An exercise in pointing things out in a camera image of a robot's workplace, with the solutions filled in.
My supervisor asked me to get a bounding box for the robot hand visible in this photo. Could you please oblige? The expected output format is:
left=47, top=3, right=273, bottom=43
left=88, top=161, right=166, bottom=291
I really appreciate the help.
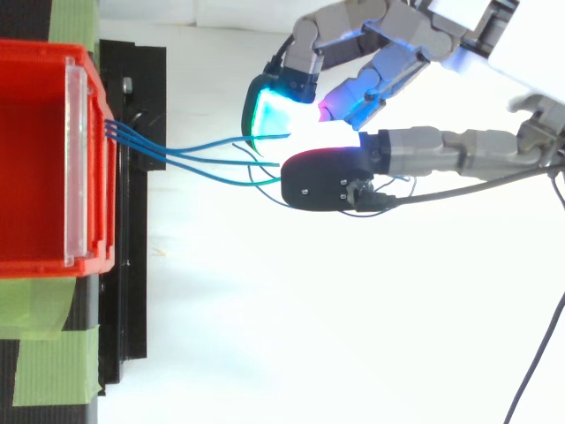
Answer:
left=241, top=0, right=565, bottom=213

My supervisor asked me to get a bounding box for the black stand with green tape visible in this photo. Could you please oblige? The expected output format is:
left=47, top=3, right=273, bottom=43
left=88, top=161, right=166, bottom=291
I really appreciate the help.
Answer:
left=0, top=0, right=169, bottom=424

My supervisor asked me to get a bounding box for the red plastic bin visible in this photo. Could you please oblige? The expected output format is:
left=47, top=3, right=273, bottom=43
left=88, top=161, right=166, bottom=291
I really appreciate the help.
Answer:
left=0, top=38, right=118, bottom=279

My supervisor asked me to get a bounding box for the thin black cable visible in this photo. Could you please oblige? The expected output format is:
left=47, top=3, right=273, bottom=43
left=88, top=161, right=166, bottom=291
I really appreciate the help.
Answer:
left=264, top=34, right=296, bottom=76
left=502, top=292, right=565, bottom=424
left=350, top=160, right=565, bottom=214

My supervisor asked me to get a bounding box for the blue cable bundle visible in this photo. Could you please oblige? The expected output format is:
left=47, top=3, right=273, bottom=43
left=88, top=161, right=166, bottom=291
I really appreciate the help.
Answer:
left=103, top=117, right=418, bottom=219

